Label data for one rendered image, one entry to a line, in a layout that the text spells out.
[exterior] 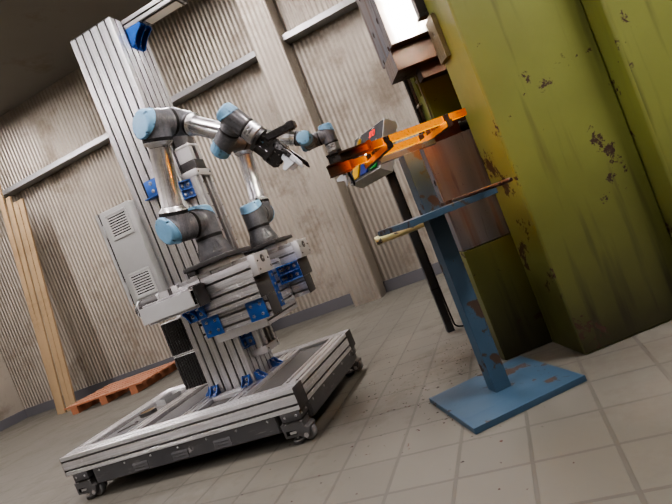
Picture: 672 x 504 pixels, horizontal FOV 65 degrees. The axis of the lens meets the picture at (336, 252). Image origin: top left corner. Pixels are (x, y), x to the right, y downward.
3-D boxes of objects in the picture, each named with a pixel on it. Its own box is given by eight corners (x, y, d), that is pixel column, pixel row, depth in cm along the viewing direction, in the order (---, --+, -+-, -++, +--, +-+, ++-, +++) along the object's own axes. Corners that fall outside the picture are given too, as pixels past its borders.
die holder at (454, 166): (463, 251, 208) (422, 147, 207) (440, 251, 246) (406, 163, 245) (591, 200, 210) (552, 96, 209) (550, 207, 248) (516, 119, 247)
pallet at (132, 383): (185, 365, 600) (182, 358, 600) (142, 392, 527) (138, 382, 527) (114, 390, 635) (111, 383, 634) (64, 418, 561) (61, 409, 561)
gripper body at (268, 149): (280, 169, 185) (252, 148, 185) (293, 148, 183) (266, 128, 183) (275, 169, 177) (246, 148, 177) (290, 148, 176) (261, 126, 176)
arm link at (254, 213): (244, 230, 266) (234, 206, 266) (252, 229, 280) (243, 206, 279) (265, 222, 264) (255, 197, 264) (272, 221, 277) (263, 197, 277)
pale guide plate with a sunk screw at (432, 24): (446, 56, 196) (430, 14, 195) (441, 65, 205) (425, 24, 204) (451, 54, 196) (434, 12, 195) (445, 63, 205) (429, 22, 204)
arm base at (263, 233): (246, 250, 267) (239, 232, 266) (259, 246, 281) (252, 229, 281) (271, 240, 262) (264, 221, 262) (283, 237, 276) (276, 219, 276)
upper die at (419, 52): (398, 70, 221) (390, 49, 221) (391, 85, 241) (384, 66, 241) (489, 35, 222) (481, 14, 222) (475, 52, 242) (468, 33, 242)
